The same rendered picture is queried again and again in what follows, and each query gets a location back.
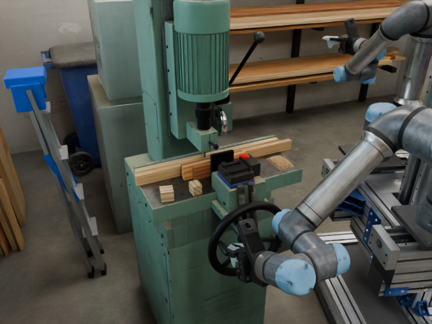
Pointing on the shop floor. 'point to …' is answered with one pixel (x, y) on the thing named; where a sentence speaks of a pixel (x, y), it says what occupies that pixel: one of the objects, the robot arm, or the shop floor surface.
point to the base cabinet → (193, 277)
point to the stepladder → (56, 159)
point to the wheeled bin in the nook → (77, 101)
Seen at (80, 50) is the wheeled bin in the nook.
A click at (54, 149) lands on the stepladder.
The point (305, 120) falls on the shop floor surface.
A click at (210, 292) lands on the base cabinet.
